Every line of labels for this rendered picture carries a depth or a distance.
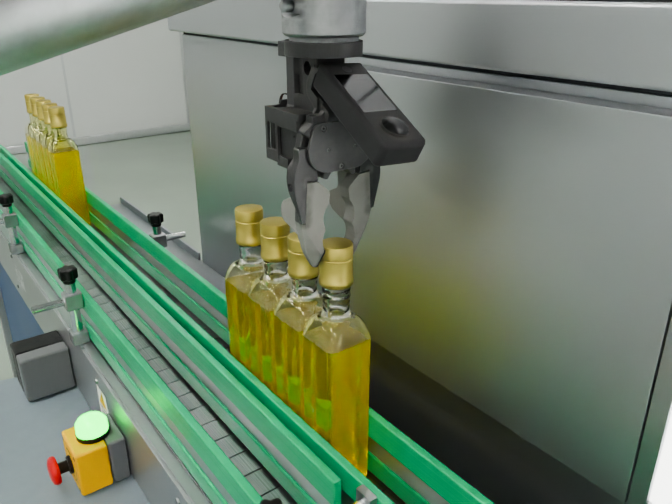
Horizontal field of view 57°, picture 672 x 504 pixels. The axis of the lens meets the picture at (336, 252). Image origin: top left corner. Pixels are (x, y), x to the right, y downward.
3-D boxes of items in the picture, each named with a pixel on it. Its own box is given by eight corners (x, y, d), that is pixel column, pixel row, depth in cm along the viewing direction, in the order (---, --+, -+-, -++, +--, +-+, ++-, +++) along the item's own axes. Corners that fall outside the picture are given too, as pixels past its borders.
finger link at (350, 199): (344, 233, 69) (334, 155, 65) (377, 250, 65) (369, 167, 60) (321, 243, 68) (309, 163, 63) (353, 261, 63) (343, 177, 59)
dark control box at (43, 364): (77, 388, 110) (69, 347, 107) (29, 405, 106) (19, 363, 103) (64, 367, 116) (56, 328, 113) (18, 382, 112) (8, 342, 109)
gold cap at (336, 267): (360, 284, 63) (361, 244, 61) (331, 293, 61) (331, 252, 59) (340, 272, 66) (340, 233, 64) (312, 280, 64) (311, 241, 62)
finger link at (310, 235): (291, 251, 66) (301, 165, 63) (323, 270, 61) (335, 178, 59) (266, 253, 64) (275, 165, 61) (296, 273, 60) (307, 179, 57)
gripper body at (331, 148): (326, 154, 66) (326, 35, 62) (377, 172, 60) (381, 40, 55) (264, 164, 62) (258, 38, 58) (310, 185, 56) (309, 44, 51)
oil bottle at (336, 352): (370, 476, 73) (374, 314, 64) (331, 498, 69) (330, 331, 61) (340, 450, 77) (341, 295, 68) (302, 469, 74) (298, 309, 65)
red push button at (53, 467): (76, 459, 85) (50, 469, 83) (80, 481, 87) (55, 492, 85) (68, 443, 88) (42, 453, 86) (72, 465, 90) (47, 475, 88)
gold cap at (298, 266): (326, 274, 68) (326, 236, 66) (299, 282, 66) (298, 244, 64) (308, 263, 70) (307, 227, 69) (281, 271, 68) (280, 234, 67)
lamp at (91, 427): (114, 435, 87) (111, 418, 86) (81, 449, 85) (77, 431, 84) (103, 419, 91) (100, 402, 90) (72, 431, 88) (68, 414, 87)
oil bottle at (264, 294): (312, 425, 81) (310, 277, 73) (275, 443, 78) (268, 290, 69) (288, 404, 85) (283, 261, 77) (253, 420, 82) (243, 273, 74)
